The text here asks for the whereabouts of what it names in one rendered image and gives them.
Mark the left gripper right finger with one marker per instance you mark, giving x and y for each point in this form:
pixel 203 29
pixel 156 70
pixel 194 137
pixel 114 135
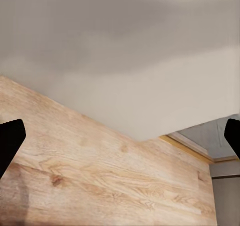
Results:
pixel 232 135

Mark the fixed window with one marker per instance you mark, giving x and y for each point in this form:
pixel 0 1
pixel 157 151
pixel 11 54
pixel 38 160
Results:
pixel 205 141

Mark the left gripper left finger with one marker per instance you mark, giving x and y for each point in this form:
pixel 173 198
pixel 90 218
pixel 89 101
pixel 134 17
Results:
pixel 12 135

